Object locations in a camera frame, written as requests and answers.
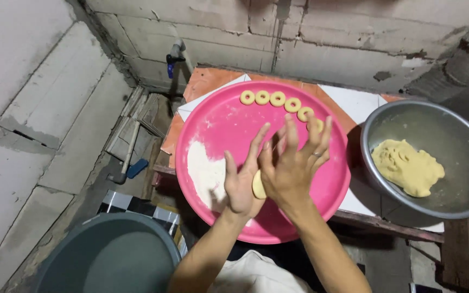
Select row of dough rings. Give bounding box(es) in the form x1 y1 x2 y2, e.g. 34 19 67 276
240 90 325 133

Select grey plastic pipe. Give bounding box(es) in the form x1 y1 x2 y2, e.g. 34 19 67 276
107 120 142 185

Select person's white shirt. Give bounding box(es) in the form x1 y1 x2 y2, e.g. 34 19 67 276
207 249 313 293

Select grey plastic bucket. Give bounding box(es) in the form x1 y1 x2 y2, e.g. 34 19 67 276
34 212 182 293

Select heap of wooden planks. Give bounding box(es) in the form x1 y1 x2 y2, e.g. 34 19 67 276
105 86 172 164

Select round metal bowl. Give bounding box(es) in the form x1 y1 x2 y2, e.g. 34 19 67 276
360 100 469 221

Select black and white checkered tiles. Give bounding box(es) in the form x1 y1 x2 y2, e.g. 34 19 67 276
97 190 189 258

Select white flour pile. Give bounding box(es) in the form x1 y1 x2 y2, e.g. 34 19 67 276
186 140 230 213

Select person's left hand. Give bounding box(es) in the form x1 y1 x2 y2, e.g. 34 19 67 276
223 122 288 220

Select water tap with blue handle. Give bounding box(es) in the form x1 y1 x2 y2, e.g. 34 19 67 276
166 38 187 79

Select person's right hand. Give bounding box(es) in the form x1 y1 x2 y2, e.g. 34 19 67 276
258 113 334 213

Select round pink plastic tray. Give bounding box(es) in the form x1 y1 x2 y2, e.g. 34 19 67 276
175 80 351 245

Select tiled wooden table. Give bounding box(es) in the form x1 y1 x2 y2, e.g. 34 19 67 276
151 66 469 290

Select yellow dough lump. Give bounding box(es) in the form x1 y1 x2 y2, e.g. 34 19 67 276
371 139 446 199

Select pale yellow dough piece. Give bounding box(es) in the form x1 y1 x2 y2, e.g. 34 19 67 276
252 170 268 200

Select blue plastic handle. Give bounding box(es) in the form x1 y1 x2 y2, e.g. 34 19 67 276
126 158 150 180

